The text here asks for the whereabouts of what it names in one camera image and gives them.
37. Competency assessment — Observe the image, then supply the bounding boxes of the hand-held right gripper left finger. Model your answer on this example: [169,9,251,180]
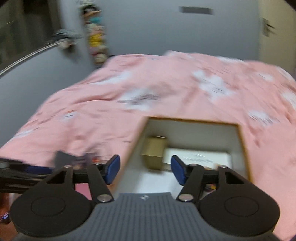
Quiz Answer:
[46,155,121,204]

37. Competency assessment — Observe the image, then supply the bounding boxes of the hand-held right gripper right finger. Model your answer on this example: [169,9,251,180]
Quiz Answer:
[171,155,245,203]

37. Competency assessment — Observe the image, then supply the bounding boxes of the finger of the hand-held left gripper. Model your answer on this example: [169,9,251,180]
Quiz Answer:
[23,165,55,180]

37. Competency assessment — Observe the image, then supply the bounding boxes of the white rectangular box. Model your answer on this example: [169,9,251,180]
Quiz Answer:
[163,148,230,168]

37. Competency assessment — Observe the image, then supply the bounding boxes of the dark grey box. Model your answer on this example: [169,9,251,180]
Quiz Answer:
[54,151,77,168]

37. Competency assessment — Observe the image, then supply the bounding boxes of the small gold box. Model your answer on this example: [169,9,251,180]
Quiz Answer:
[141,136,168,171]

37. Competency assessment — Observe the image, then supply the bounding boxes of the orange cardboard box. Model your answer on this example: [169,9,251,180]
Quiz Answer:
[111,117,255,200]

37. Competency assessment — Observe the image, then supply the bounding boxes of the pink printed blanket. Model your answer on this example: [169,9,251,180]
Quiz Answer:
[0,51,296,241]

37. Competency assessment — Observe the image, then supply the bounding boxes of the pile of clothes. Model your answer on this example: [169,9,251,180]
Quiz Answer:
[51,28,82,50]

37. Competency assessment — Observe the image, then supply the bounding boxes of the hanging plush toy organiser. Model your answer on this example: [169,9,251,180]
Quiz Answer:
[80,2,108,66]

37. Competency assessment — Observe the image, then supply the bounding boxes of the dark window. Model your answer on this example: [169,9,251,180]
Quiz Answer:
[0,0,59,70]

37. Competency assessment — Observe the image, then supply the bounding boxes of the cream door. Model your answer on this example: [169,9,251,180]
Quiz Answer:
[258,0,296,64]

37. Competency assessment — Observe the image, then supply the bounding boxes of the wall socket strip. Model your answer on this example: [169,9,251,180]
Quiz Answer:
[179,6,213,16]

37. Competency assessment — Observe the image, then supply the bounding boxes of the black door handle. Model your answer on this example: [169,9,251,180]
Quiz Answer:
[262,17,276,37]

